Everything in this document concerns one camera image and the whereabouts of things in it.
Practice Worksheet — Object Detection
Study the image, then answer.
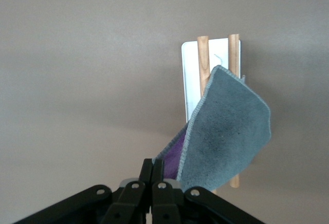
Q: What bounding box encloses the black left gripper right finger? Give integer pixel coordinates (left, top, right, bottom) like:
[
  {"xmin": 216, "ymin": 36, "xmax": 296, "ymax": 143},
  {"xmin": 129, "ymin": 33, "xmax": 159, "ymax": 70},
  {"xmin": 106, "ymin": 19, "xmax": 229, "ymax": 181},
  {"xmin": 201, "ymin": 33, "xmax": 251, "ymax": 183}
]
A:
[{"xmin": 151, "ymin": 159, "xmax": 265, "ymax": 224}]

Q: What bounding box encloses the grey towel with purple side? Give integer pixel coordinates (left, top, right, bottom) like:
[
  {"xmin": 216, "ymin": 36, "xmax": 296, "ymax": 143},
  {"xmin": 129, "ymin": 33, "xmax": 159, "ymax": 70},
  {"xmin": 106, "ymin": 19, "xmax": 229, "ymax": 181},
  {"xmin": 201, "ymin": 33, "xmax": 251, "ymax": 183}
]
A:
[{"xmin": 152, "ymin": 64, "xmax": 272, "ymax": 193}]

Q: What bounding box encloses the white rack with wooden rods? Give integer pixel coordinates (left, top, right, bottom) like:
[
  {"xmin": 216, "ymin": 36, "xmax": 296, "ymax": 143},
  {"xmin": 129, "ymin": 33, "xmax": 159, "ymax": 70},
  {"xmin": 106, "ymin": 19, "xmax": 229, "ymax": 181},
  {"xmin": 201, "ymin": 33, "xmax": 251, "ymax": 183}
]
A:
[{"xmin": 180, "ymin": 33, "xmax": 242, "ymax": 195}]

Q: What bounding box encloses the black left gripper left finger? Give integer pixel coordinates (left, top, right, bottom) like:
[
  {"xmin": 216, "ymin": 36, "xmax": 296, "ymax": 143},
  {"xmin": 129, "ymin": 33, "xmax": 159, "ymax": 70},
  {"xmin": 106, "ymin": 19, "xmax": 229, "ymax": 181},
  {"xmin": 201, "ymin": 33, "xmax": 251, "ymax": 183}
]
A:
[{"xmin": 12, "ymin": 158, "xmax": 154, "ymax": 224}]

